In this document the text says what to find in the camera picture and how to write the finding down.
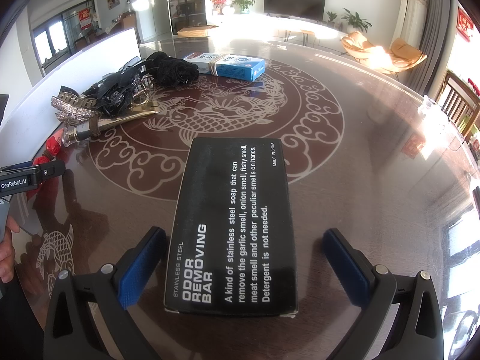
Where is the red twisted gift pouch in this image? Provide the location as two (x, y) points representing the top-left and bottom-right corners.
(26, 127), (65, 199)

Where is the silver tube with brown band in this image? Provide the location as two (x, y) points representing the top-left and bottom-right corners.
(62, 108), (157, 147)

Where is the rhinestone bow hair clip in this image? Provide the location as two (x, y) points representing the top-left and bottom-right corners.
(50, 85), (100, 126)

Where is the black odor removing bar box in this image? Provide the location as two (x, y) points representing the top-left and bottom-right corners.
(164, 137), (299, 317)

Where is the person's left hand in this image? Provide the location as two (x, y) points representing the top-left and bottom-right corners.
(0, 215), (20, 284)

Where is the black hair accessories pile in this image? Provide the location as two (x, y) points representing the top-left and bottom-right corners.
(82, 51), (199, 117)

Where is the wooden dining chair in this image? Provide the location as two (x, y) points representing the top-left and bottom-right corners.
(435, 70), (479, 139)

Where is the grey window curtain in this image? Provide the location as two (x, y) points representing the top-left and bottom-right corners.
(406, 0), (458, 98)

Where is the blue white box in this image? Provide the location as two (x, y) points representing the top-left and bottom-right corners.
(183, 52), (265, 82)

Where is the red flower pot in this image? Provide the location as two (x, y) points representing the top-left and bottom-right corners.
(211, 0), (227, 15)

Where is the right tan lounge chair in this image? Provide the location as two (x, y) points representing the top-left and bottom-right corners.
(376, 38), (427, 75)

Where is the tan lounge chair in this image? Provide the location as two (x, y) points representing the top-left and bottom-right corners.
(341, 31), (388, 70)
(376, 38), (427, 75)

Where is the green potted plant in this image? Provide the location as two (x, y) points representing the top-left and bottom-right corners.
(231, 0), (257, 14)

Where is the left tan lounge chair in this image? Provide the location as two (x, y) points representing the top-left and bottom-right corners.
(341, 31), (388, 70)

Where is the large leafy potted plant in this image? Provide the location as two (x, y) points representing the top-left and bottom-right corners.
(342, 7), (373, 33)

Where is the black flat television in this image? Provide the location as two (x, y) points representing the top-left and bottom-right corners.
(264, 0), (326, 21)

